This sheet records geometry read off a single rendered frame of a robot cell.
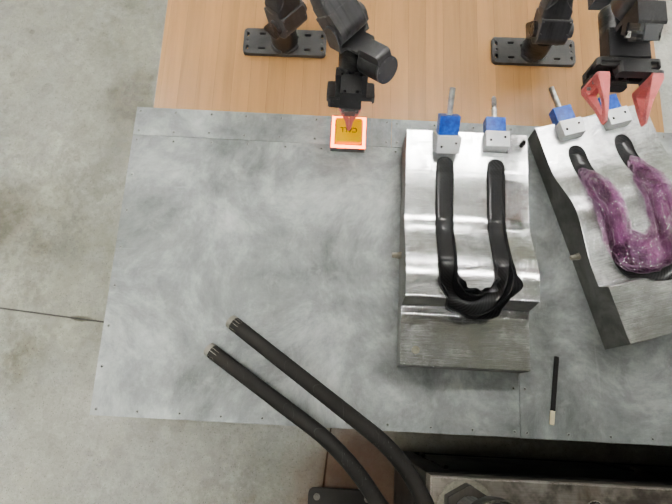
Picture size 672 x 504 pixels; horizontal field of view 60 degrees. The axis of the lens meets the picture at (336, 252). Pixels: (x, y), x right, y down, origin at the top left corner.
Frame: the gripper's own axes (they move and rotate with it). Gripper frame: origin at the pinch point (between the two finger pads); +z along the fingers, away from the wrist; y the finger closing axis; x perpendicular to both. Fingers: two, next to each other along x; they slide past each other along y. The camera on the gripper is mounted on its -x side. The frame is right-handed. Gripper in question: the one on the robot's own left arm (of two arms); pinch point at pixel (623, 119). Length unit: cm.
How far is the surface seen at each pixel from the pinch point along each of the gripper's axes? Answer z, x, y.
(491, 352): 35.8, 31.9, -13.5
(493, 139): -8.2, 27.8, -13.4
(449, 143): -6.5, 26.9, -22.9
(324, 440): 54, 29, -46
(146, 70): -74, 122, -124
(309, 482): 75, 117, -51
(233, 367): 41, 34, -65
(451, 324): 30.5, 32.1, -21.5
